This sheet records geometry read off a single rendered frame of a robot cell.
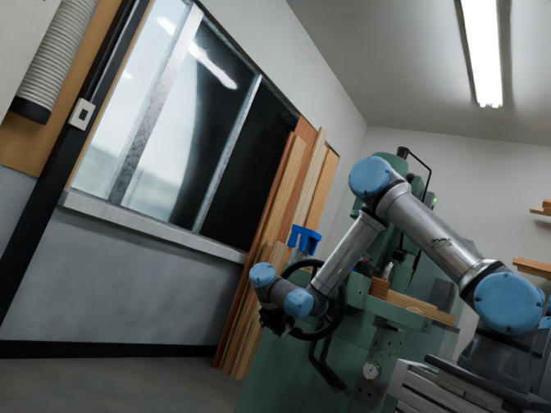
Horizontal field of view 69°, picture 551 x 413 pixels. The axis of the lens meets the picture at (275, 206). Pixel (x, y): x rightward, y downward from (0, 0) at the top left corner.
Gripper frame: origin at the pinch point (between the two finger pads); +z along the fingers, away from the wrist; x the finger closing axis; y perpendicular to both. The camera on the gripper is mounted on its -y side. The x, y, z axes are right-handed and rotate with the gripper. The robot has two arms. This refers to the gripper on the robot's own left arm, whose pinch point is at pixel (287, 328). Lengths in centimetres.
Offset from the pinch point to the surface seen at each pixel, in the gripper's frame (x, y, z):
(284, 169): -112, -145, 72
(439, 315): 40, -40, 22
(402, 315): 29.6, -28.0, 11.2
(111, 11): -132, -72, -78
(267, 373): -11.8, 8.2, 32.3
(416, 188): 11, -95, 12
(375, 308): 20.0, -26.8, 12.0
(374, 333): 22.4, -19.4, 16.3
